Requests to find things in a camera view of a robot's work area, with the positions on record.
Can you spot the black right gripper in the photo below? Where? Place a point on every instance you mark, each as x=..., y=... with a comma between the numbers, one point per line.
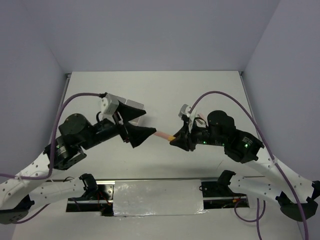
x=184, y=136

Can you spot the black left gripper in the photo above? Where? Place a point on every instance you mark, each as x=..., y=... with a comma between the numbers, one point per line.
x=137, y=134

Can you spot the orange pink highlighter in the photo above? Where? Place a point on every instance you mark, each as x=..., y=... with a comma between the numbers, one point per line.
x=165, y=136

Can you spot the pink beige mini stapler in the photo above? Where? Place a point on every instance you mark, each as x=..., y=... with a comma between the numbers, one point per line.
x=200, y=119

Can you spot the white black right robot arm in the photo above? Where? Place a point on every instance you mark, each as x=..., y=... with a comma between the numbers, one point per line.
x=292, y=193

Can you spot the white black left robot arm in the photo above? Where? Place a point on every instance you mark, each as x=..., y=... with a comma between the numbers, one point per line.
x=30, y=189

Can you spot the white divided organizer box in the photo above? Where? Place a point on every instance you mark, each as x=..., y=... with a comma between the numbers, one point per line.
x=131, y=111

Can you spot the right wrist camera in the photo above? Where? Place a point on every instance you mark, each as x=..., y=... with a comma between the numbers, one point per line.
x=186, y=111

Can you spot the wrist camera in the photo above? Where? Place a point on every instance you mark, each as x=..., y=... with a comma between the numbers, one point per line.
x=186, y=111
x=108, y=105

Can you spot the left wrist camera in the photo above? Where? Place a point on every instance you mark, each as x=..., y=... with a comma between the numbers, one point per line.
x=108, y=105

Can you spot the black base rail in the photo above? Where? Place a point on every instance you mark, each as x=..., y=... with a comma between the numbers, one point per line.
x=102, y=202

